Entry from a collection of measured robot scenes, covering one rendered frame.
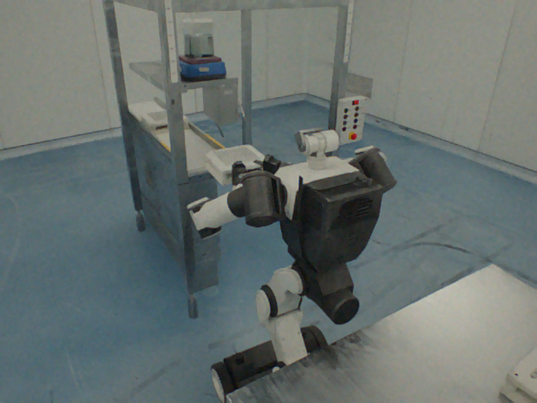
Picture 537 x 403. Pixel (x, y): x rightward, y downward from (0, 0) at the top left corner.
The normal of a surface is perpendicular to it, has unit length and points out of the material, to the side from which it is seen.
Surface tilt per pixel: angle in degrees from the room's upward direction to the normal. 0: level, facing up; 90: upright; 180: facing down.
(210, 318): 0
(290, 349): 52
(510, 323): 0
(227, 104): 90
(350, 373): 0
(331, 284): 45
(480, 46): 90
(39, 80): 90
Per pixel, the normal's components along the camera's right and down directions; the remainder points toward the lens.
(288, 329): 0.37, -0.21
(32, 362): 0.01, -0.88
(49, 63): 0.57, 0.40
